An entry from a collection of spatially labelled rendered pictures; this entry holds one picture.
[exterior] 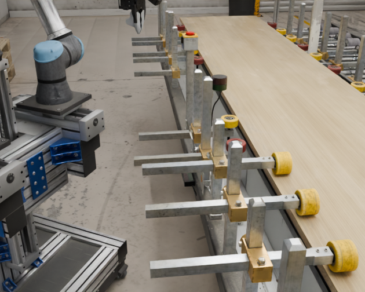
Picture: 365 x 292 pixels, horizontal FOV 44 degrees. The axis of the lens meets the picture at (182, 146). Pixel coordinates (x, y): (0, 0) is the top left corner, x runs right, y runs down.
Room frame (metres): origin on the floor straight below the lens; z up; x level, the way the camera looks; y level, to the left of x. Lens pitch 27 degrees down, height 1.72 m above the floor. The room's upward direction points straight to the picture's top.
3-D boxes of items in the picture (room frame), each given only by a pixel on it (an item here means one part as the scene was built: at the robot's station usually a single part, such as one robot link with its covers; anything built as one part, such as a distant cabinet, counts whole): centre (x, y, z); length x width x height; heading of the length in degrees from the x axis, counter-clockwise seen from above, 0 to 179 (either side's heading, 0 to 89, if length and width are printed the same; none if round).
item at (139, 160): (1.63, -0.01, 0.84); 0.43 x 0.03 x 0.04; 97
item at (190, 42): (2.18, -0.04, 1.18); 0.07 x 0.07 x 0.08; 7
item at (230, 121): (1.90, -0.21, 0.85); 0.08 x 0.08 x 0.11
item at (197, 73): (1.93, -0.07, 0.89); 0.03 x 0.03 x 0.48; 7
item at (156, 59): (3.12, 0.13, 0.83); 0.43 x 0.03 x 0.04; 97
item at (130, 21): (1.82, 0.20, 1.35); 0.06 x 0.03 x 0.09; 66
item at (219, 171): (1.41, -0.13, 0.95); 0.13 x 0.06 x 0.05; 7
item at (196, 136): (1.90, -0.07, 0.84); 0.13 x 0.06 x 0.05; 7
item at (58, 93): (1.80, 0.54, 1.09); 0.15 x 0.15 x 0.10
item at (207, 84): (1.68, -0.10, 0.93); 0.03 x 0.03 x 0.48; 7
